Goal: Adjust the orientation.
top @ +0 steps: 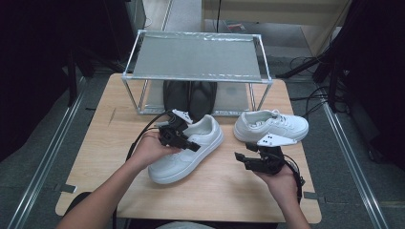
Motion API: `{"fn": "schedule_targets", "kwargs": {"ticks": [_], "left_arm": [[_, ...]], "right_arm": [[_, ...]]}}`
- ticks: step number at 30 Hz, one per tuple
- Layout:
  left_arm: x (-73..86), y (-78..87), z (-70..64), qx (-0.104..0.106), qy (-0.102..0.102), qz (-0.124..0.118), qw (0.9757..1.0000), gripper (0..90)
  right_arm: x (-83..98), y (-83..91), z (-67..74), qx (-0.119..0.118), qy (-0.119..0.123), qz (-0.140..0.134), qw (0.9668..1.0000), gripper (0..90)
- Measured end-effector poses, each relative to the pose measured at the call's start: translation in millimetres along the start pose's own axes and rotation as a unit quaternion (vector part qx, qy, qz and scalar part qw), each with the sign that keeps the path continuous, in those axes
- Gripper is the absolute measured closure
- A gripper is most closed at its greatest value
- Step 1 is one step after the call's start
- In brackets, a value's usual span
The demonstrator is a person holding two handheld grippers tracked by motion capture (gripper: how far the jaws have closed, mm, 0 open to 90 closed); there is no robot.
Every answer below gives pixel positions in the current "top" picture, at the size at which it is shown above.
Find left hand-held gripper black cable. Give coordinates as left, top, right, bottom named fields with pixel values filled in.
left=112, top=111, right=169, bottom=229

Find metal floor rail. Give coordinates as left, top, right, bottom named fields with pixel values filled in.
left=319, top=94, right=391, bottom=229
left=8, top=75, right=88, bottom=229

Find black tripod stand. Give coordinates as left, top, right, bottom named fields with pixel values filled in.
left=276, top=44, right=343, bottom=113

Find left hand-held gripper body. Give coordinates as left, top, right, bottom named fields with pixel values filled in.
left=158, top=109, right=194, bottom=148

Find beige cabinet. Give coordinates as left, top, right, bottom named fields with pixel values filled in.
left=202, top=0, right=352, bottom=57

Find black slipper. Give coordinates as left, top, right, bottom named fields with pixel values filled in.
left=189, top=80, right=218, bottom=122
left=162, top=80, right=191, bottom=113

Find white sneaker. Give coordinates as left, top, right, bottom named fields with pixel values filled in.
left=233, top=109, right=309, bottom=144
left=147, top=114, right=224, bottom=185

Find person's left hand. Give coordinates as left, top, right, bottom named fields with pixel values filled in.
left=128, top=131, right=183, bottom=172

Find black curtain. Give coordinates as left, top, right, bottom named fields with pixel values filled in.
left=0, top=0, right=142, bottom=161
left=330, top=0, right=405, bottom=171

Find person's right hand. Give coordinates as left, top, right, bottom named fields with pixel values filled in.
left=254, top=163, right=301, bottom=208

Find grey tape piece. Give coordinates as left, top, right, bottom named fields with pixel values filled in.
left=53, top=183, right=78, bottom=194
left=303, top=191, right=327, bottom=204

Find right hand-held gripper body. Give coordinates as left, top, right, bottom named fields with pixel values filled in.
left=251, top=133, right=298, bottom=176

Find black floor cables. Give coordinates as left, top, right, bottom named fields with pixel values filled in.
left=288, top=56, right=338, bottom=119

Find small red object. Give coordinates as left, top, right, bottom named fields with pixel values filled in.
left=224, top=20, right=246, bottom=32

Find person's grey clothing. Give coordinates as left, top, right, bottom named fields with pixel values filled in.
left=157, top=221, right=224, bottom=229

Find hand-held gripper black cable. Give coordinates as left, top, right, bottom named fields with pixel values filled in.
left=112, top=111, right=169, bottom=229
left=282, top=154, right=306, bottom=205

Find metal shoe rack grey shelves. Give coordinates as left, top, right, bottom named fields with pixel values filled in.
left=121, top=29, right=274, bottom=117

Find right hand-held gripper black cable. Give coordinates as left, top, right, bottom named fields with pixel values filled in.
left=282, top=154, right=306, bottom=205

